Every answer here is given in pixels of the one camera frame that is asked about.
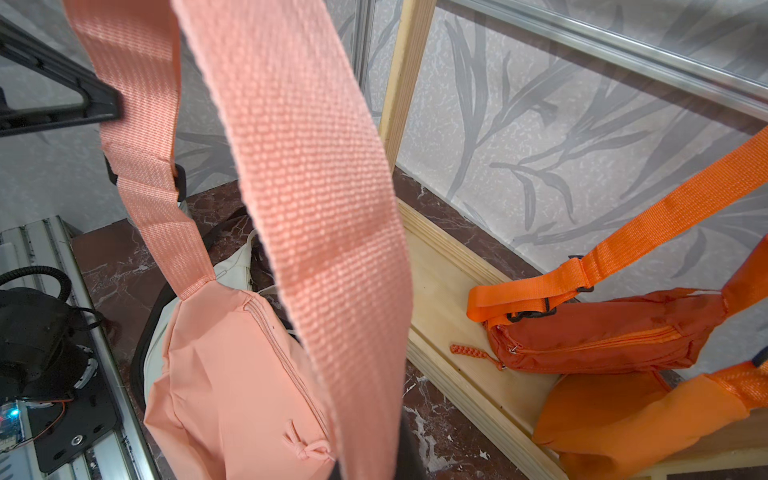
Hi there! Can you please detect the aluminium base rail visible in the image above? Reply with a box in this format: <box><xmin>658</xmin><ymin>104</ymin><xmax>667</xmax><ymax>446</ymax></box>
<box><xmin>1</xmin><ymin>217</ymin><xmax>161</xmax><ymax>479</ymax></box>

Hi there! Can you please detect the light orange sling bag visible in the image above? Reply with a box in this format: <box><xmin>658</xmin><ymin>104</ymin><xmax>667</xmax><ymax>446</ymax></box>
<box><xmin>533</xmin><ymin>351</ymin><xmax>767</xmax><ymax>479</ymax></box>

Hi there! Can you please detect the dark orange sling bag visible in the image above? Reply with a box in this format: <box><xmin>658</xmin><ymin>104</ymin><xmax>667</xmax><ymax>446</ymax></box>
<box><xmin>450</xmin><ymin>132</ymin><xmax>767</xmax><ymax>374</ymax></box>

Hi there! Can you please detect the wooden hanging rack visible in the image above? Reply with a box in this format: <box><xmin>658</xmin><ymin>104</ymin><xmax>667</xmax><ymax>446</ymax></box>
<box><xmin>377</xmin><ymin>0</ymin><xmax>768</xmax><ymax>480</ymax></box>

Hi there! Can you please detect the cream white sling bag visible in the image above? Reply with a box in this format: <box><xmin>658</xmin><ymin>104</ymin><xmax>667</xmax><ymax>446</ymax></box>
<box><xmin>130</xmin><ymin>231</ymin><xmax>298</xmax><ymax>409</ymax></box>

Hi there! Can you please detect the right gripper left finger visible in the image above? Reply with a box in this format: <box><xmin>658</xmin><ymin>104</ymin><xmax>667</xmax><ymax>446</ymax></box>
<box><xmin>1</xmin><ymin>18</ymin><xmax>122</xmax><ymax>137</ymax></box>

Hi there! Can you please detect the pink sling bag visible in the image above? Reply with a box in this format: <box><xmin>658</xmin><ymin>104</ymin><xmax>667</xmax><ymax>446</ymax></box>
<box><xmin>65</xmin><ymin>1</ymin><xmax>421</xmax><ymax>479</ymax></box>

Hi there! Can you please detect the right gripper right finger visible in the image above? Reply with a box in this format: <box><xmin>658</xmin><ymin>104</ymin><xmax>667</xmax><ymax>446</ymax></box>
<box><xmin>395</xmin><ymin>414</ymin><xmax>427</xmax><ymax>480</ymax></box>

